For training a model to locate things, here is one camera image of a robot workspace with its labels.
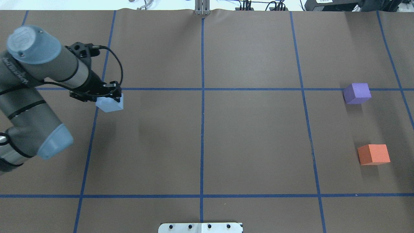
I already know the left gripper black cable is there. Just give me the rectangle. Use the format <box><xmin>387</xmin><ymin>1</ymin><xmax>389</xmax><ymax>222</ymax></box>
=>
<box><xmin>91</xmin><ymin>45</ymin><xmax>124</xmax><ymax>86</ymax></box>

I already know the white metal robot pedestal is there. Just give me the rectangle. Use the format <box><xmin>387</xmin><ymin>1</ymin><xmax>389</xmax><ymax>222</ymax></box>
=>
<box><xmin>158</xmin><ymin>222</ymin><xmax>244</xmax><ymax>233</ymax></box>

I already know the purple foam block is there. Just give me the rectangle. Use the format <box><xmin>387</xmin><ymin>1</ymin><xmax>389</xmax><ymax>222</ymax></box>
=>
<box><xmin>343</xmin><ymin>83</ymin><xmax>372</xmax><ymax>105</ymax></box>

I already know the grey metal post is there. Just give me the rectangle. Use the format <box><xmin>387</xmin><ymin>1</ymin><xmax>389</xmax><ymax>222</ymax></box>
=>
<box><xmin>194</xmin><ymin>0</ymin><xmax>211</xmax><ymax>15</ymax></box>

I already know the black cable bundle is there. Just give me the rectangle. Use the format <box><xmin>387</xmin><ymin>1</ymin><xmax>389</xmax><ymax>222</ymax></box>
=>
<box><xmin>235</xmin><ymin>0</ymin><xmax>289</xmax><ymax>11</ymax></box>

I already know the light blue foam block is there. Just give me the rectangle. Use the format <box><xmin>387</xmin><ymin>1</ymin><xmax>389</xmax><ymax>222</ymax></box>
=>
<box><xmin>95</xmin><ymin>94</ymin><xmax>124</xmax><ymax>113</ymax></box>

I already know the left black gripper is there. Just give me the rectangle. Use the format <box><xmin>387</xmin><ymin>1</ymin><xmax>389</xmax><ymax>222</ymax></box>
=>
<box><xmin>65</xmin><ymin>42</ymin><xmax>122</xmax><ymax>102</ymax></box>

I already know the orange foam block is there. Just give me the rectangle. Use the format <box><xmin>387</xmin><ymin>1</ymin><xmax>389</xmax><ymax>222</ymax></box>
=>
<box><xmin>357</xmin><ymin>144</ymin><xmax>391</xmax><ymax>166</ymax></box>

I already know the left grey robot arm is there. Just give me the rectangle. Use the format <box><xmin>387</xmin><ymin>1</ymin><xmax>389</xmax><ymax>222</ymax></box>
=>
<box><xmin>0</xmin><ymin>25</ymin><xmax>123</xmax><ymax>174</ymax></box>

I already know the black equipment at table edge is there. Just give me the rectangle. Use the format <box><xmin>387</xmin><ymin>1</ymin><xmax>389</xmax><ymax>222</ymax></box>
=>
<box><xmin>302</xmin><ymin>0</ymin><xmax>413</xmax><ymax>12</ymax></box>

